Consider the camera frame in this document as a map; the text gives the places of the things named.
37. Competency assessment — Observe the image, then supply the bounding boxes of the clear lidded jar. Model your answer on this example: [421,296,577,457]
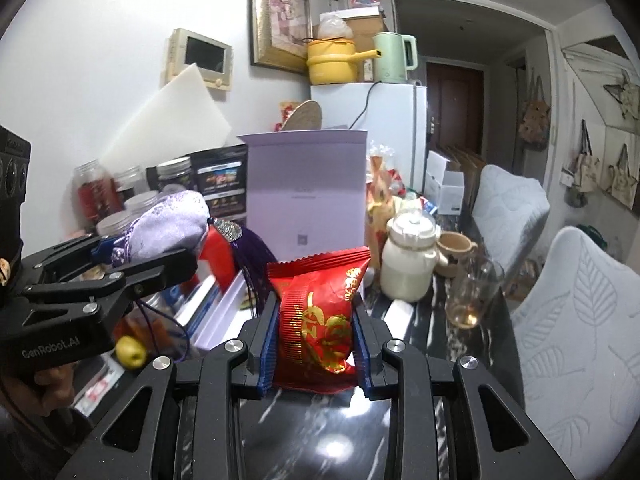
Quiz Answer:
[113,165,146,202]

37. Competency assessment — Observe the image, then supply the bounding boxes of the yellow apple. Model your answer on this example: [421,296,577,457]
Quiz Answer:
[115,335,149,371]

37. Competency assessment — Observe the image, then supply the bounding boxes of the black coffee pouch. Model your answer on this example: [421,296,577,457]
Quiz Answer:
[189,144,250,227]

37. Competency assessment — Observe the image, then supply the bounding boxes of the beige mug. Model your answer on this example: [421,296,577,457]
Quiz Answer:
[435,232,480,279]

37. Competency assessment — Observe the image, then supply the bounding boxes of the lavender embroidered sachet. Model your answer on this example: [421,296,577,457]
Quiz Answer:
[110,189,282,312]

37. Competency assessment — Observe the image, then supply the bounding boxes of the brown tote bag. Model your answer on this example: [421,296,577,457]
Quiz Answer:
[519,77,551,152]

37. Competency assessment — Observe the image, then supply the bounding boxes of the white foam board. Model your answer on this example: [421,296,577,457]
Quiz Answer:
[99,63,232,172]

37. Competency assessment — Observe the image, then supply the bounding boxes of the orange snack bag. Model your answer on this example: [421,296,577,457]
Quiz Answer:
[364,144,406,262]

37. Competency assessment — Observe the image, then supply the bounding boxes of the large leaf pattern chair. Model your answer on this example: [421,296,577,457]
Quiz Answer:
[509,226,640,464]

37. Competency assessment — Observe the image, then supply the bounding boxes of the dark brown tea jar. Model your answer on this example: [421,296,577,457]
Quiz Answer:
[124,190,166,217]

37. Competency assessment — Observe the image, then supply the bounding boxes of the red gold snack packet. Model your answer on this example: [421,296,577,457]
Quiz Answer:
[266,246,372,395]

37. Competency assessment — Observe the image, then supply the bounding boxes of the clear plastic bag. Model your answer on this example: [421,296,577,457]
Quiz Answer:
[318,13,355,41]

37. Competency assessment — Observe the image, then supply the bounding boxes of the lavender gift box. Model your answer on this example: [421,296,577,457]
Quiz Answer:
[192,129,371,354]

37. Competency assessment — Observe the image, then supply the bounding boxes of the glass cup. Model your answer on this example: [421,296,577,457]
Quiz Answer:
[446,254,506,330]

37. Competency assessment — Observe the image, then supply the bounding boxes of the white blue medicine box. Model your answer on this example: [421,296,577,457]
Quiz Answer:
[172,274,227,337]

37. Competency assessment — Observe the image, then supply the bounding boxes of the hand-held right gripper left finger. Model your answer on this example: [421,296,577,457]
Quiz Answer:
[55,291,282,480]

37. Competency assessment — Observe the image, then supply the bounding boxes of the green electric kettle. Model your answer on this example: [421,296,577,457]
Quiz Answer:
[372,31,418,85]

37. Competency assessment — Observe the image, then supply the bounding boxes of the person's left hand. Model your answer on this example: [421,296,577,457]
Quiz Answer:
[0,360,77,412]

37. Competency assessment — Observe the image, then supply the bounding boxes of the person's left forearm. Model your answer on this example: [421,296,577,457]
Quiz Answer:
[0,400,97,480]

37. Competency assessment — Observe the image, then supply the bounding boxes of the star wall decoration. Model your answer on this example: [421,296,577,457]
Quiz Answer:
[603,69,640,121]

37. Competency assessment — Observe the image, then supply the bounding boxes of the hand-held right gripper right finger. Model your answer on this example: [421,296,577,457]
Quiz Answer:
[351,302,576,480]

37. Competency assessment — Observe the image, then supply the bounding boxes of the brown cardboard box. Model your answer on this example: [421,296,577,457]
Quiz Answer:
[314,0,396,84]

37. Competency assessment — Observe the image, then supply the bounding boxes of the small leaf pattern chair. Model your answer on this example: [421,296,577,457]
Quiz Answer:
[472,163,551,282]

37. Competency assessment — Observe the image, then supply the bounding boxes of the jar of orange contents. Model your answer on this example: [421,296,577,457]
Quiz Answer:
[112,289,182,357]

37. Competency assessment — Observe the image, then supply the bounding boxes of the beige wall intercom panel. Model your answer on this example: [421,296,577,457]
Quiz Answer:
[162,27,234,92]

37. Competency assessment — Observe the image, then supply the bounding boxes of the yellow cooking pot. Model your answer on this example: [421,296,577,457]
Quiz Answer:
[306,37,383,86]

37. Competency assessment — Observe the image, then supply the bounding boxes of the flat cardboard sheets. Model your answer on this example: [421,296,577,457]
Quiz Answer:
[439,145,489,212]

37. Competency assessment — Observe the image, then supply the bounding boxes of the black power cable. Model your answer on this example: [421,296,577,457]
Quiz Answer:
[349,79,417,132]

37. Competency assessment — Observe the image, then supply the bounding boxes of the white fridge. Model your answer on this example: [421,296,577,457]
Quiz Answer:
[309,82,429,197]

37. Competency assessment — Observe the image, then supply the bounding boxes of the white cardboard box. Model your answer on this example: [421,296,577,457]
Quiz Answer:
[424,149,469,217]

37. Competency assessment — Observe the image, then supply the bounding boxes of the jar of dark red berries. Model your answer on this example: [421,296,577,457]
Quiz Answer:
[73,159,124,227]

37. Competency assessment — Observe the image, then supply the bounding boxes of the brown wooden door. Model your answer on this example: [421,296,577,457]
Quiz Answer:
[426,57,485,159]

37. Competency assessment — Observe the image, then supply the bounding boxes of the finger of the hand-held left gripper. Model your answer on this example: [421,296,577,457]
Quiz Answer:
[24,234,130,282]
[29,248,199,330]

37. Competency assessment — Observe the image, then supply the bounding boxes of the gold framed picture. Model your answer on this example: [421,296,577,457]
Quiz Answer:
[248,0,312,75]

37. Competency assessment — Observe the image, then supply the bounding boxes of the cream tote bag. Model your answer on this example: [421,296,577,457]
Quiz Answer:
[572,119,601,194]
[602,143,640,209]

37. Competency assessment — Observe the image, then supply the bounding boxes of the red canister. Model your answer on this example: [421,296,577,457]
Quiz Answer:
[197,224,239,292]

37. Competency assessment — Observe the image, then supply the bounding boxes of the round woven cork trivet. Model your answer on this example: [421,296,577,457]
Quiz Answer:
[282,100,325,134]

